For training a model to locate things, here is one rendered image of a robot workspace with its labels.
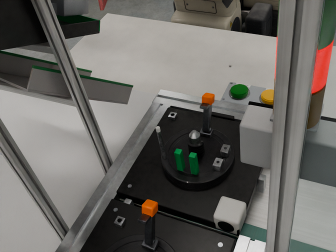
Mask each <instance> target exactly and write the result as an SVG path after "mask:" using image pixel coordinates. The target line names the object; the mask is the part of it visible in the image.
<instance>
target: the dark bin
mask: <svg viewBox="0 0 336 252"><path fill-rule="evenodd" d="M56 17H57V19H58V22H59V24H60V27H61V30H62V32H63V35H64V37H65V39H70V38H76V37H82V36H88V35H94V34H99V33H100V23H101V21H100V20H98V19H94V18H90V17H87V16H83V15H72V16H60V15H57V16H56ZM47 42H48V39H47V37H46V35H45V32H44V30H43V28H42V25H41V23H40V21H39V18H38V16H37V13H36V11H35V9H34V6H33V4H32V2H31V0H0V51H1V50H7V49H13V48H18V47H24V46H30V45H36V44H42V43H47Z"/></svg>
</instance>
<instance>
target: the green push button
mask: <svg viewBox="0 0 336 252"><path fill-rule="evenodd" d="M248 93H249V89H248V87H247V86H246V85H244V84H236V85H234V86H232V87H231V89H230V94H231V96H232V97H234V98H236V99H242V98H245V97H246V96H247V95H248Z"/></svg>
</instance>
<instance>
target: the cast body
mask: <svg viewBox="0 0 336 252"><path fill-rule="evenodd" d="M50 1H51V4H52V6H53V9H54V11H55V14H56V16H57V15H58V16H63V17H68V16H76V15H85V14H88V13H89V0H50Z"/></svg>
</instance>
